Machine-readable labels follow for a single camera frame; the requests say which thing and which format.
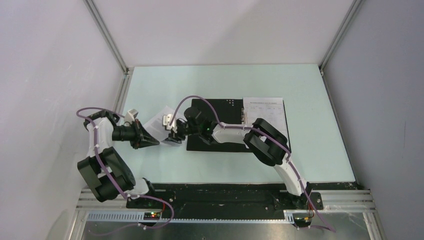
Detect white table-printed paper sheet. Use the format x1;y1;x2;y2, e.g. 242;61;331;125
242;97;290;147

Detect aluminium corner post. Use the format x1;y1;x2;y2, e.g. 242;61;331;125
83;0;129;74
319;0;366;75

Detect red and black folder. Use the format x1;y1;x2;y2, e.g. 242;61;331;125
177;97;291;161

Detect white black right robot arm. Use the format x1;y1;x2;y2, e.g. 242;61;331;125
162;114;311;209

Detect metal folder clip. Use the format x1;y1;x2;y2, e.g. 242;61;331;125
241;108;248;125

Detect right controller board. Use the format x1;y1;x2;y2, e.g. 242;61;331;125
293;217;312;228

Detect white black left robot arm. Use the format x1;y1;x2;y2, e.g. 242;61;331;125
77;108;159;208

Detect left aluminium corner post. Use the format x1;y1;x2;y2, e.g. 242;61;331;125
83;0;129;74

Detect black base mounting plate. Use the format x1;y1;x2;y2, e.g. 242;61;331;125
92;181;360;220

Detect left controller board with leds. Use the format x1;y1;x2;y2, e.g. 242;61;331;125
143;211;162;221

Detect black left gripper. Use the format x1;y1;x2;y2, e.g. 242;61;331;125
111;119;160;150

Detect aluminium front frame rail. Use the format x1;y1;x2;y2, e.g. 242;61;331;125
67;182;386;240

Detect right aluminium corner post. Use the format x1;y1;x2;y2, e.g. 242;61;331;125
319;0;366;75

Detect white text-printed paper sheet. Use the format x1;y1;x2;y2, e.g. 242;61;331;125
143;106;175;142

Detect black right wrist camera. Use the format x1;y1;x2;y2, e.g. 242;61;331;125
184;107;217;137

